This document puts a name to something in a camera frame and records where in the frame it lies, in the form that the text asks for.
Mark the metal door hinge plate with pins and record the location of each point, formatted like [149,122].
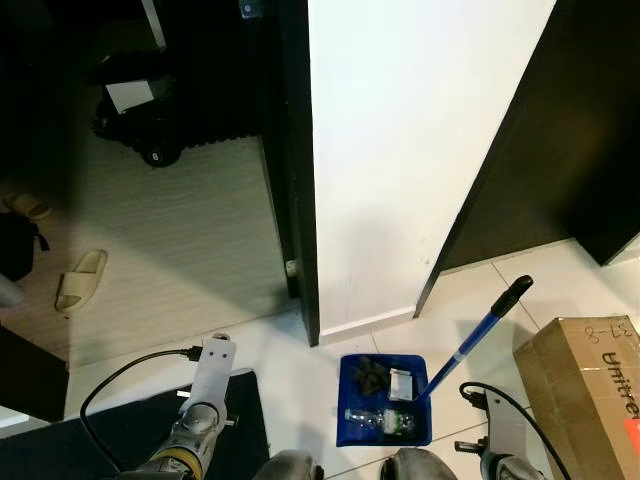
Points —
[250,8]

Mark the black door frame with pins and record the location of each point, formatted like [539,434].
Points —
[300,150]

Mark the black cabinet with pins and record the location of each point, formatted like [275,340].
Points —
[30,375]

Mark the white furniture leg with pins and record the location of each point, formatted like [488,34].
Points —
[154,22]

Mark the black door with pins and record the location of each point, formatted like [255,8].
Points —
[560,150]

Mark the grey robot right leg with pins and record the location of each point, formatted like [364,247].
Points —
[422,467]

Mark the small metal door latch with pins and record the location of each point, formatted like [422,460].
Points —
[291,268]

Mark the beige slipper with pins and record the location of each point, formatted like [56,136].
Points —
[80,285]

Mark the black bag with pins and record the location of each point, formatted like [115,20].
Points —
[15,245]

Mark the clear plastic bottle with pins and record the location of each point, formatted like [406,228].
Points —
[385,421]

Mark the small white carton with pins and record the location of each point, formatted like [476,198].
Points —
[401,385]

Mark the white rounded object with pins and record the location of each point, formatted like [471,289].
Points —
[9,290]

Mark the grey robot left leg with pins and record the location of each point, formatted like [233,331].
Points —
[285,468]

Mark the grey robot leg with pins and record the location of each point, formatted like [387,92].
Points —
[285,468]
[422,467]

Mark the black floor mat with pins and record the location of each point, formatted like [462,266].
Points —
[50,455]

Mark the brown cardboard box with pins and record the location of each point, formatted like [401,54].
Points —
[570,400]

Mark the black crumpled wad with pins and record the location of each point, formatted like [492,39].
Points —
[372,376]

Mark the black wheeled base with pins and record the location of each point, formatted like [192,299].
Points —
[150,125]

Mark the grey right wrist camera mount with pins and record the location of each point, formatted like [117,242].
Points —
[508,430]

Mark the white paper sheet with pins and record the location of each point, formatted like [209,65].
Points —
[130,96]

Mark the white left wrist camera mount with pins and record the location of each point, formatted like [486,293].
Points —
[212,370]

